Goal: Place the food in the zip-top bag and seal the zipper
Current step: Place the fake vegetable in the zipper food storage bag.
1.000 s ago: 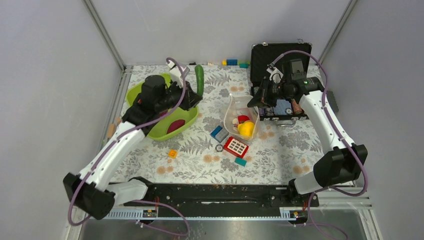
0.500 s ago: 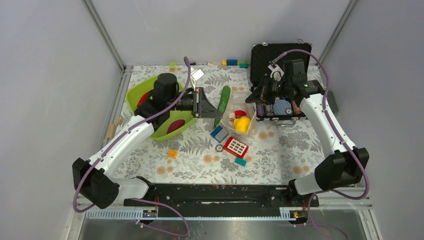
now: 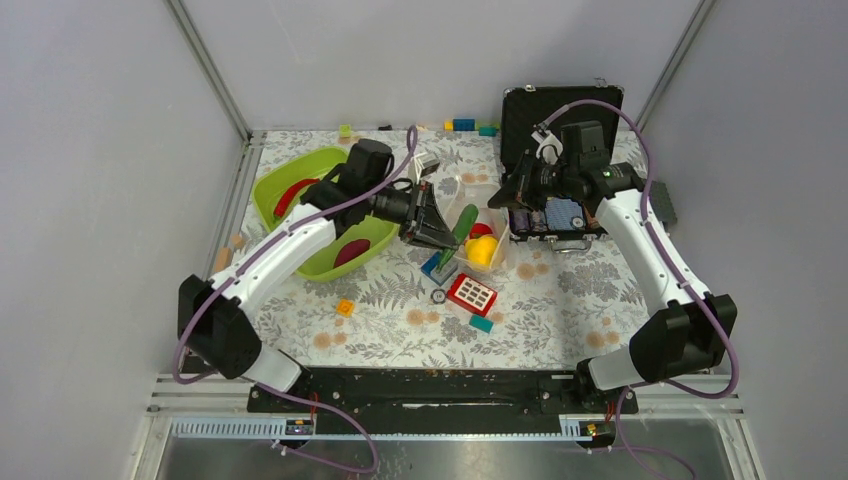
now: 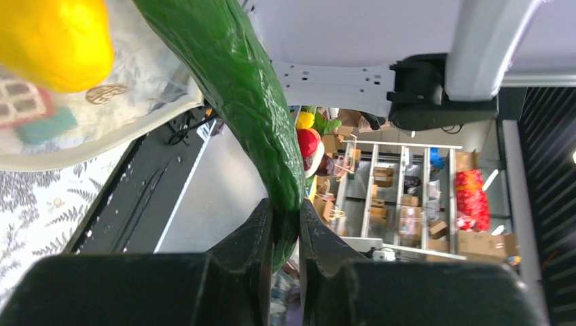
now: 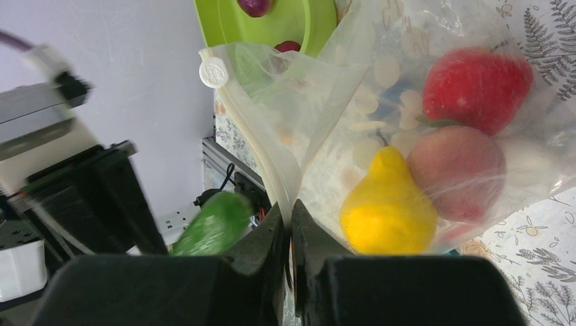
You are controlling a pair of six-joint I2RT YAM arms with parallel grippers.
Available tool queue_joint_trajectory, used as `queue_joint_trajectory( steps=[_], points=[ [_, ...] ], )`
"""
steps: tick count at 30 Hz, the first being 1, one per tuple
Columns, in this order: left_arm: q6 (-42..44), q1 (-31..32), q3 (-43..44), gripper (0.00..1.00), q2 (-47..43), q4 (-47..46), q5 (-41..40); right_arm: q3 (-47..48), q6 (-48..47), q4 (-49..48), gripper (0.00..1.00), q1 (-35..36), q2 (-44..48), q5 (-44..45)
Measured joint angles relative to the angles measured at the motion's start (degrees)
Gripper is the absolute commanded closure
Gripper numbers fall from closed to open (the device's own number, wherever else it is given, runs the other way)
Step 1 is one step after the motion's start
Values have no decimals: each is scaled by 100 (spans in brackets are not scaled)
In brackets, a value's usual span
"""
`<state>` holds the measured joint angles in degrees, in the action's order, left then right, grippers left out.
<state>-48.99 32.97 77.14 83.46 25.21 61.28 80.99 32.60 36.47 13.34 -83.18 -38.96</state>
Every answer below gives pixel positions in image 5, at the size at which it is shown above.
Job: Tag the purple toy onion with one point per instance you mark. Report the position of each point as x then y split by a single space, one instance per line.
255 8

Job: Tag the green plastic tub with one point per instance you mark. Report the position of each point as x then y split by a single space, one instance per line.
309 23

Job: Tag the red toy apple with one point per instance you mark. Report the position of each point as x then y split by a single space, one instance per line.
477 88

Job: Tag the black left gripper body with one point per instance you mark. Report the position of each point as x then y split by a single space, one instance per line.
63 193

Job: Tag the green toy cucumber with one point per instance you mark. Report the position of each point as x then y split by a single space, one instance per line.
221 223

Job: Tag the yellow toy pear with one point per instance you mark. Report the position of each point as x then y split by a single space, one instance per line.
387 213

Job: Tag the pink toy peach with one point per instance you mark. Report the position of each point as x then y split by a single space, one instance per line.
460 169

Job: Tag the maroon toy sweet potato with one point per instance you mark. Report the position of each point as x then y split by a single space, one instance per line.
288 46

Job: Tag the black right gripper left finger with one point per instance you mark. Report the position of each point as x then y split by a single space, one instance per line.
242 286

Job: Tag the clear zip top bag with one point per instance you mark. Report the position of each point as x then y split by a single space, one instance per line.
316 123

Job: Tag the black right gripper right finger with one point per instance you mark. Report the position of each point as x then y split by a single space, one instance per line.
335 287

